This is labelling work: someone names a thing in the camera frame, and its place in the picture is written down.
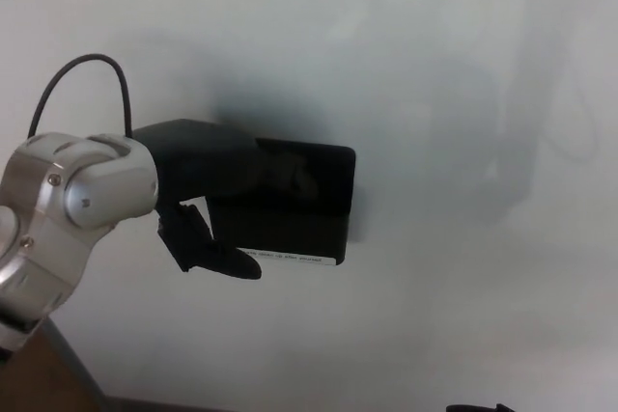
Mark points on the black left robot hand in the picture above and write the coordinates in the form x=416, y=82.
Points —
x=203, y=161

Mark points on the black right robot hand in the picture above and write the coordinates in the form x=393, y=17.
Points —
x=478, y=408

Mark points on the black magnetic marker holder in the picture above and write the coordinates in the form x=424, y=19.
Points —
x=289, y=228

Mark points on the white whiteboard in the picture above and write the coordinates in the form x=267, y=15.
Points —
x=434, y=69

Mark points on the grey whiteboard frame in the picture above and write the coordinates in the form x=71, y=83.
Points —
x=72, y=364

